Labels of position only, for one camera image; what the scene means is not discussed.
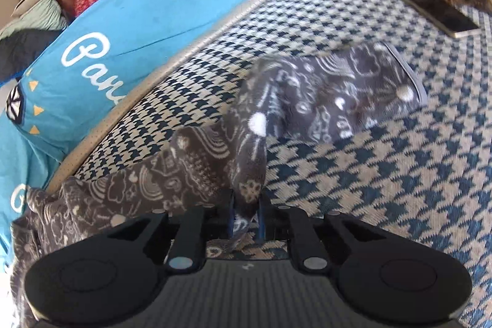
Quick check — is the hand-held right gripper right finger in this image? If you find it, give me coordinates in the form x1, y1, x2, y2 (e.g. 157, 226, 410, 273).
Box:
258, 197, 385, 272

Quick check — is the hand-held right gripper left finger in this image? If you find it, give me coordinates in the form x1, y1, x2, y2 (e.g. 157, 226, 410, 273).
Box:
104, 190, 236, 274

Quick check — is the grey patterned fleece jacket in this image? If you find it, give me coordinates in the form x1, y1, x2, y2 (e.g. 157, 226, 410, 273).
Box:
11, 41, 429, 328

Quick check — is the houndstooth sofa seat cover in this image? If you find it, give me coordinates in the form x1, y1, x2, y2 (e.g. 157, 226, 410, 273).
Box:
46, 0, 492, 328

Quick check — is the blue printed sofa cushion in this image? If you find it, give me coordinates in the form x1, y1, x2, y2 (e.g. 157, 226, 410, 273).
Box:
0, 128, 73, 267
0, 0, 335, 163

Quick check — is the black and blue jacket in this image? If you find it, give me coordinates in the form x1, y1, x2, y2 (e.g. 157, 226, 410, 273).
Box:
0, 29, 70, 83

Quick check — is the smartphone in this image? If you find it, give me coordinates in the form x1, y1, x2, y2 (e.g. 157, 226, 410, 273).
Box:
392, 0, 482, 40

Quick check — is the pale green pillow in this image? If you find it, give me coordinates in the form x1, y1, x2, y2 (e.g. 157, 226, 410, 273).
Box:
0, 0, 68, 40

